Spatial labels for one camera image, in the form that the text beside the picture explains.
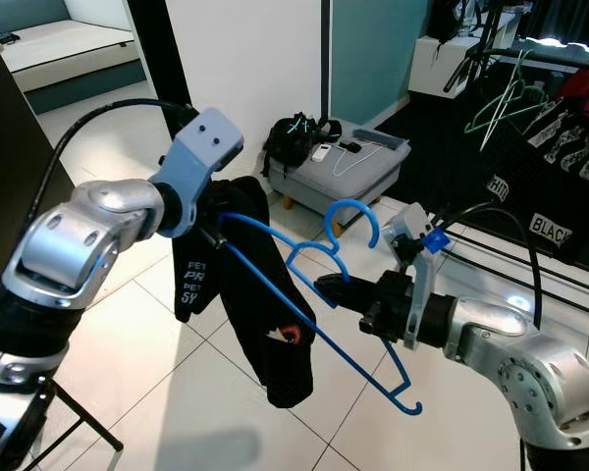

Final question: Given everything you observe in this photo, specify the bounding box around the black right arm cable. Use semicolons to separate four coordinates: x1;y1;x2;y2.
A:
442;204;546;335

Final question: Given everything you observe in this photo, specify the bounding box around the white low cabinet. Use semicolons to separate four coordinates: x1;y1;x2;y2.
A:
409;34;492;99

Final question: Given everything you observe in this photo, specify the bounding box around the black garment with white print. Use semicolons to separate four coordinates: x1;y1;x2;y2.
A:
481;98;589;261

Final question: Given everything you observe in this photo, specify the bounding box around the grey upholstered ottoman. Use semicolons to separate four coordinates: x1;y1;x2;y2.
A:
275;120;411;212

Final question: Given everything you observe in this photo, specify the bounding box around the pale green wire hanger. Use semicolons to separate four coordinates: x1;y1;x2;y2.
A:
464;49;551;153

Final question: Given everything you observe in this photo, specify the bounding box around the dark pleated curtain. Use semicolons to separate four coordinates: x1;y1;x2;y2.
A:
520;0;589;45

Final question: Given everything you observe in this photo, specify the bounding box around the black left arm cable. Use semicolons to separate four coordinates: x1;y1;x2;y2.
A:
29;98;199;258

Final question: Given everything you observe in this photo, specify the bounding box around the blue plastic clothes hanger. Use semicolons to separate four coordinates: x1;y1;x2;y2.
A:
216;199;423;416

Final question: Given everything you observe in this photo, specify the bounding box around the white cushioned bench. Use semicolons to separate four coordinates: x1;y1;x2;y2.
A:
0;20;148;114

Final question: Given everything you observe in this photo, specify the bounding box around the black bag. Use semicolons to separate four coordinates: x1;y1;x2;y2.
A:
263;115;335;180

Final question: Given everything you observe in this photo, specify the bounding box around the black shirt with white band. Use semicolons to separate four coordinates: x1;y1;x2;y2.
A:
175;177;320;409

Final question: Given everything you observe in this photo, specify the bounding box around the black vertical post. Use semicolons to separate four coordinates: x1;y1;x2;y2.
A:
126;0;207;187

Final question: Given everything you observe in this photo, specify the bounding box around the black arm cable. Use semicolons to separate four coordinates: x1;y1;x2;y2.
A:
442;204;546;335
29;98;199;258

